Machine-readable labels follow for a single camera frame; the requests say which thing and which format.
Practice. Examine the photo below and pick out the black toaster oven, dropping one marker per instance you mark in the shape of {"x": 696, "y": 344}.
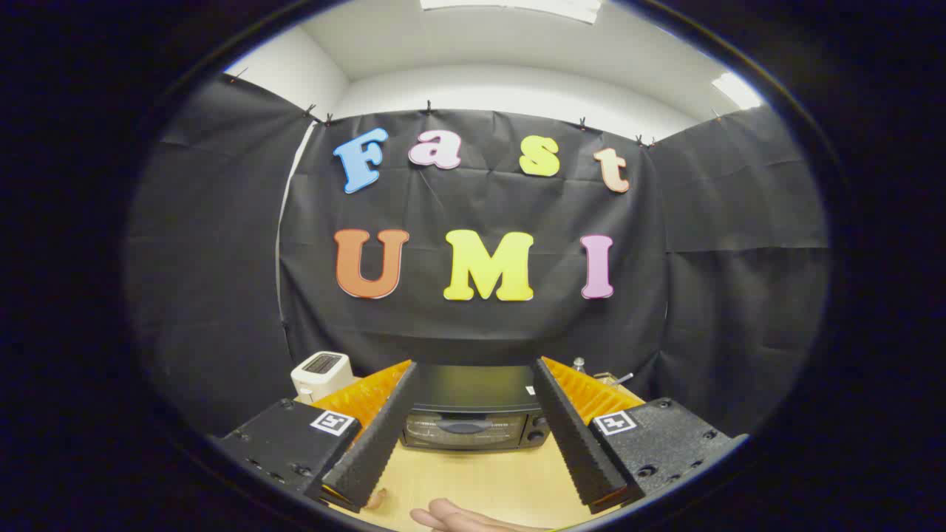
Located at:
{"x": 473, "y": 388}

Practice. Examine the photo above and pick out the white bread toaster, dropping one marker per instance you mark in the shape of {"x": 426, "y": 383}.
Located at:
{"x": 318, "y": 377}

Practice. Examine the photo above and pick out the ceiling light panel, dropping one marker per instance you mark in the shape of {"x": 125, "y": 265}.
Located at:
{"x": 510, "y": 6}
{"x": 735, "y": 90}

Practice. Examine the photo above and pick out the black backdrop cloth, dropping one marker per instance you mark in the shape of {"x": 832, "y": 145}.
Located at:
{"x": 480, "y": 325}

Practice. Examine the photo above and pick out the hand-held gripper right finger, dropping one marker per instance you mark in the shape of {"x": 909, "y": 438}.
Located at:
{"x": 576, "y": 443}

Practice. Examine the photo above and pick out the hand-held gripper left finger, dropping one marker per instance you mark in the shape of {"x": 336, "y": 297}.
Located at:
{"x": 377, "y": 443}

